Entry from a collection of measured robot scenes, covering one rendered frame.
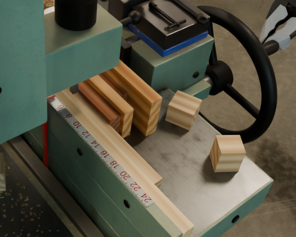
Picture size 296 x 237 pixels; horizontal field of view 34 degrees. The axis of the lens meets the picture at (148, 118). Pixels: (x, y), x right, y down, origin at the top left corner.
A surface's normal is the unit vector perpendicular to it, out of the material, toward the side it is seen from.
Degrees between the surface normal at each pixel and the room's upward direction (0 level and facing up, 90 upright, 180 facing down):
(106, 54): 90
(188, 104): 0
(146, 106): 90
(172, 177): 0
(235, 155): 90
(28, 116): 90
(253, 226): 0
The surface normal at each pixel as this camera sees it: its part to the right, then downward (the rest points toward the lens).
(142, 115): -0.76, 0.40
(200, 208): 0.13, -0.68
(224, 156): 0.13, 0.73
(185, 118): -0.42, 0.62
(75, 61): 0.65, 0.61
